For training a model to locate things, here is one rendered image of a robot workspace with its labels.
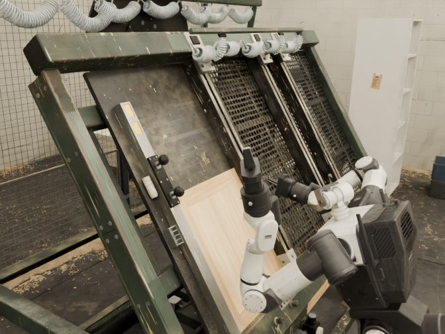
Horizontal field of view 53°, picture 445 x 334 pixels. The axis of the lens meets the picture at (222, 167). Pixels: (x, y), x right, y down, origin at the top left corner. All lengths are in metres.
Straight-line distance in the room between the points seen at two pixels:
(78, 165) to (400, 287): 1.09
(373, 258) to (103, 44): 1.15
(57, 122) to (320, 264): 0.94
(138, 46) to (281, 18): 5.73
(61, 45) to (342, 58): 5.81
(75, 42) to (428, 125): 5.80
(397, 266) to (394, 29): 4.12
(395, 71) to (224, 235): 3.94
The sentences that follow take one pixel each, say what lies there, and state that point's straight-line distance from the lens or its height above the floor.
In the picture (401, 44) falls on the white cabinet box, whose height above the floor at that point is 1.78.
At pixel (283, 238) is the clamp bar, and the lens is 2.03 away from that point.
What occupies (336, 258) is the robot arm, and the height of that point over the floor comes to 1.32.
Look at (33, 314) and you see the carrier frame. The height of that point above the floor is 0.79.
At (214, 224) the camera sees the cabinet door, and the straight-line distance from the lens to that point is 1.78.
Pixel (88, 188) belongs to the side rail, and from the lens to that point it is 1.49.
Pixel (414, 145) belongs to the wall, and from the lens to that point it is 6.95.
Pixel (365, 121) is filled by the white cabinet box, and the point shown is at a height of 0.89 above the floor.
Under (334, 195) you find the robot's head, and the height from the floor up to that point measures 1.43.
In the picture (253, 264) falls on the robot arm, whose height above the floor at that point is 1.25.
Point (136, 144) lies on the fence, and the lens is 1.64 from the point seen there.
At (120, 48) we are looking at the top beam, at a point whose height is 1.89.
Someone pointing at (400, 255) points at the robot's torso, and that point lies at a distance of 1.50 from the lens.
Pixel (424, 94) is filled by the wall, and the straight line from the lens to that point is 6.81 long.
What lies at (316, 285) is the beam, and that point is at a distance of 2.18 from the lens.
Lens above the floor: 1.98
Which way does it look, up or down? 18 degrees down
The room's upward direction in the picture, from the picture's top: 1 degrees clockwise
